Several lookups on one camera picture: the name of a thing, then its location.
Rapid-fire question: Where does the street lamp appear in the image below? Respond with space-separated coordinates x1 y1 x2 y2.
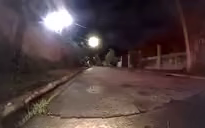
43 8 74 34
87 35 101 49

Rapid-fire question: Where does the dirt verge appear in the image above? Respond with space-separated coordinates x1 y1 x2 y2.
0 68 82 108

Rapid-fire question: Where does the pale fence with posts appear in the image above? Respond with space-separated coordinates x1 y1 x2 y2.
121 44 190 72

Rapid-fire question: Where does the grass tuft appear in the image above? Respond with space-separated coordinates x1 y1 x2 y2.
24 97 53 123

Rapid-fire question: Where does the pole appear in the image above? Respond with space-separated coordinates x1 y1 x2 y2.
175 0 194 73

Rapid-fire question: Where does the concrete kerb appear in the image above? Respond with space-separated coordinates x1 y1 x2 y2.
0 67 88 128

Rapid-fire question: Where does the pinkish wall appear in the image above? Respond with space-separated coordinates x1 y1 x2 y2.
0 0 85 78

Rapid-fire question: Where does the pavement strip with kerb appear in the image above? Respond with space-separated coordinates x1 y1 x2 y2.
133 68 205 81

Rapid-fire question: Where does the grey cracked road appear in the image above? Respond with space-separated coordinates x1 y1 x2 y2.
21 65 205 128

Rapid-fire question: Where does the building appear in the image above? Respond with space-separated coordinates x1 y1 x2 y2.
189 19 205 76

